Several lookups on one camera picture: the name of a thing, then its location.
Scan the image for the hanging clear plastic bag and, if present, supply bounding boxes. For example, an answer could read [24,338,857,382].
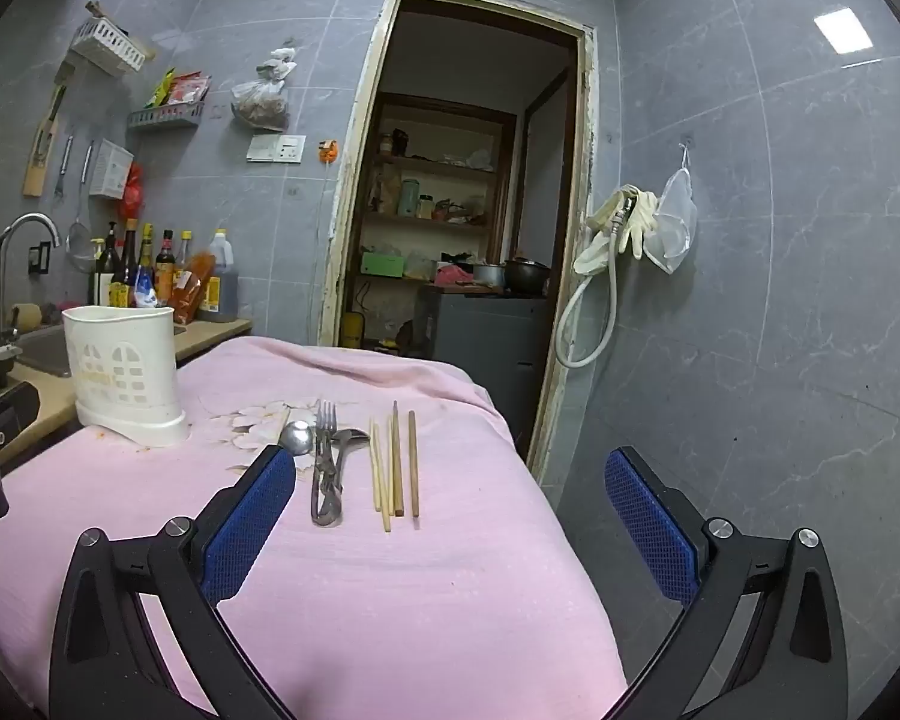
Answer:
[230,45,300,131]

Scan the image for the grey wall basket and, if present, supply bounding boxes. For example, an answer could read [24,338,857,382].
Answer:
[127,100,210,131]

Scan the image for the worn wooden door frame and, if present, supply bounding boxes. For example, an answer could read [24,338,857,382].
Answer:
[318,0,598,489]

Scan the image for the metal spoon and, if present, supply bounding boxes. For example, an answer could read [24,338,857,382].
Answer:
[279,420,317,457]
[322,427,371,526]

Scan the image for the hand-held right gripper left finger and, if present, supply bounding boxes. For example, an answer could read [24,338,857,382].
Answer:
[49,444,298,720]

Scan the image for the cream rubber gloves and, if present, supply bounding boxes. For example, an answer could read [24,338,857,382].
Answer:
[573,183,662,275]

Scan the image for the hanging metal kitchen utensil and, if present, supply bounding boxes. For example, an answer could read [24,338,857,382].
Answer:
[53,134,75,204]

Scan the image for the white wall control panel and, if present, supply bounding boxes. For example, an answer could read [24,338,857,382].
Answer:
[245,133,308,165]

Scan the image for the plastic cooking oil jug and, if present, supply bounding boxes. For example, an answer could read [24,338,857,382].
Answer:
[197,228,240,323]

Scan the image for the green box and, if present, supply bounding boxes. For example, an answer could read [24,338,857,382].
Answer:
[359,250,407,281]

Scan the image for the steel kitchen sink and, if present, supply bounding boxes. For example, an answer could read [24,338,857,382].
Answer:
[13,322,73,380]

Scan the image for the dark wooden shelf unit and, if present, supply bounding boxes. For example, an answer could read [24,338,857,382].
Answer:
[343,93,519,350]

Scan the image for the dark cooking pot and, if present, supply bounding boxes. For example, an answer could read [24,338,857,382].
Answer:
[503,256,553,296]

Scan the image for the grey metal cabinet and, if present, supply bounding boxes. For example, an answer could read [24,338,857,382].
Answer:
[417,288,553,460]

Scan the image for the chrome kitchen faucet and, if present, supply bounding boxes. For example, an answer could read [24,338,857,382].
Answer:
[0,213,62,340]

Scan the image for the white plastic wall basket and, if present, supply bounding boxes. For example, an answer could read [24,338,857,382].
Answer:
[69,13,149,78]

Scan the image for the pink floral blanket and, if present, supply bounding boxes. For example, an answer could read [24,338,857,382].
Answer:
[0,336,631,720]

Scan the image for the red plastic bag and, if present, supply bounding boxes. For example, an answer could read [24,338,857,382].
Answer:
[119,163,146,223]

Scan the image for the white plastic utensil holder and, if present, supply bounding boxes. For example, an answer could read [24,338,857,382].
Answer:
[61,305,190,448]

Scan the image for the yellow capped sauce bottle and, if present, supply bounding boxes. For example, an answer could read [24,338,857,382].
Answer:
[138,223,158,290]

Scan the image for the orange spice bag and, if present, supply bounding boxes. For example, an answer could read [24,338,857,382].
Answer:
[166,251,217,326]

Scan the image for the wooden cutting board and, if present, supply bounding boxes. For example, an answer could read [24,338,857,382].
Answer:
[22,62,73,198]

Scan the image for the white slatted wall holder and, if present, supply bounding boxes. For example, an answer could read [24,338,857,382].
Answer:
[89,138,135,200]

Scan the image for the brown wooden chopstick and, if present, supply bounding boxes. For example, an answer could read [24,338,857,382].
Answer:
[391,400,405,518]
[408,410,421,518]

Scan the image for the metal table knife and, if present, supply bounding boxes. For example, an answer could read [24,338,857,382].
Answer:
[311,400,340,527]

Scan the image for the pale bamboo chopstick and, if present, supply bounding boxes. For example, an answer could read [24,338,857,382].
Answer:
[368,416,383,513]
[375,422,392,534]

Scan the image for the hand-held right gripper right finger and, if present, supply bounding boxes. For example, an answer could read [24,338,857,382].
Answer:
[604,446,849,720]

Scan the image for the dark glass wine bottle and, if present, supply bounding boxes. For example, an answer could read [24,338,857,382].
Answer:
[92,222,122,308]

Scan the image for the colourful snack packets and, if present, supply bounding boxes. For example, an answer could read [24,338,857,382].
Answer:
[145,68,212,108]

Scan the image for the dark sauce bottle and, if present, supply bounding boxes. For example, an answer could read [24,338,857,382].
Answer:
[119,218,141,308]

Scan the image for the red capped sauce bottle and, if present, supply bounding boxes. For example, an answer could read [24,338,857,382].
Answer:
[154,230,177,303]

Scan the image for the metal wire strainer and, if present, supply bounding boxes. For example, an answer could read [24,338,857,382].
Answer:
[67,139,95,260]

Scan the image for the white flexible hose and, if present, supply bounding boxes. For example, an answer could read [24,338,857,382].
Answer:
[554,193,640,369]

